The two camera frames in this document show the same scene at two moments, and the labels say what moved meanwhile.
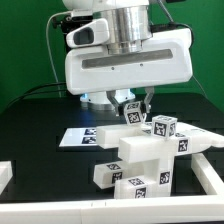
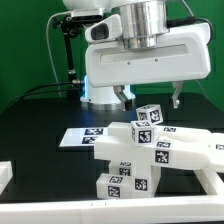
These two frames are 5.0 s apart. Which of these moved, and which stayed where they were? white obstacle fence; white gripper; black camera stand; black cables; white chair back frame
Moved: white chair back frame; white gripper
Stayed: black cables; black camera stand; white obstacle fence
